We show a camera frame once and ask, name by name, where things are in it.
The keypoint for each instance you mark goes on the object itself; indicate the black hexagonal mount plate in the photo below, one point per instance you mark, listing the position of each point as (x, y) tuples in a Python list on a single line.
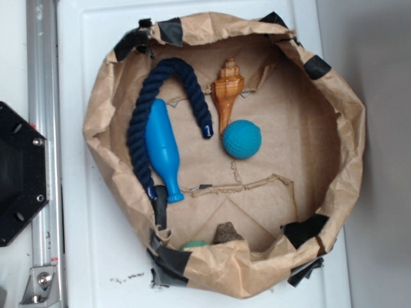
[(24, 180)]

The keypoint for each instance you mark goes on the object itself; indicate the brown paper bag bin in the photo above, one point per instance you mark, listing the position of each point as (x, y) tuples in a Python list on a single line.
[(289, 201)]

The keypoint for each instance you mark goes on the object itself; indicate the green ball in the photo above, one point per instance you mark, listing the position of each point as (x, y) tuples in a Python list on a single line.
[(193, 244)]

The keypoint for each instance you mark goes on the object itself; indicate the blue plastic bowling pin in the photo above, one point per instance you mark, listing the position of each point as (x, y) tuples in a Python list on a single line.
[(162, 149)]

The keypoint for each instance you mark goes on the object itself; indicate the brown rock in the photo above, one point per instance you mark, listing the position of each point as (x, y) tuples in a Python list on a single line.
[(226, 232)]

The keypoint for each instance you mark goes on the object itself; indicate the metal corner bracket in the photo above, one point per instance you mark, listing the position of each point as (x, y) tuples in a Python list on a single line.
[(41, 288)]

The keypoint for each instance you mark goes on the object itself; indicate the aluminium extrusion rail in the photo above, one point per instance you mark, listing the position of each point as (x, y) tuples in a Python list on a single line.
[(47, 228)]

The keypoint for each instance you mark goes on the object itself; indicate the orange conch shell toy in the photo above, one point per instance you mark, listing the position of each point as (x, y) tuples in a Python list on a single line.
[(225, 90)]

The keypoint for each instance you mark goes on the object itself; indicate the white tray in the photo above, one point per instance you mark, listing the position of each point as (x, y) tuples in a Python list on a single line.
[(106, 264)]

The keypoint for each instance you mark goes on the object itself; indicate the teal dimpled ball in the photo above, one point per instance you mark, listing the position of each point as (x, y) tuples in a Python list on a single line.
[(242, 139)]

